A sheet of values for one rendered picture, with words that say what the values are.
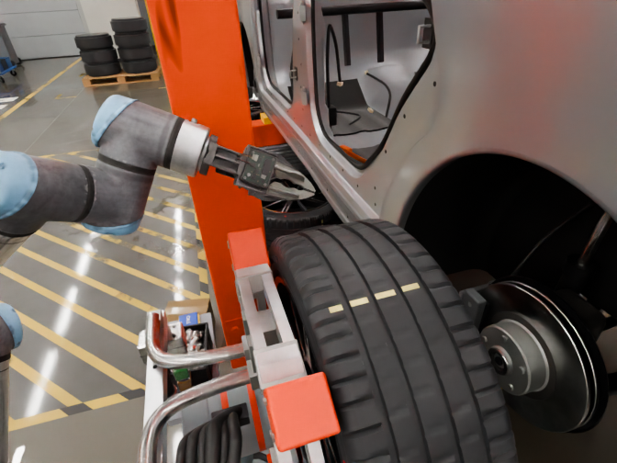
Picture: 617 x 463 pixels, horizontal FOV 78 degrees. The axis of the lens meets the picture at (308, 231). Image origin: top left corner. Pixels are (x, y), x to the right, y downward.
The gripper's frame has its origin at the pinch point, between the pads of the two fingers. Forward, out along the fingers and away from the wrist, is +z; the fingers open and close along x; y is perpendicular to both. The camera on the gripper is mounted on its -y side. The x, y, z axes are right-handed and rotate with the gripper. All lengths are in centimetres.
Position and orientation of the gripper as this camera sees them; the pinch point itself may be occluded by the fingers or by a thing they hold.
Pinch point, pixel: (307, 190)
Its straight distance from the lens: 74.3
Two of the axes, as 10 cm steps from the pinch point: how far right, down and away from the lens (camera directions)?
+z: 9.2, 2.9, 2.7
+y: 2.5, 1.1, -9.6
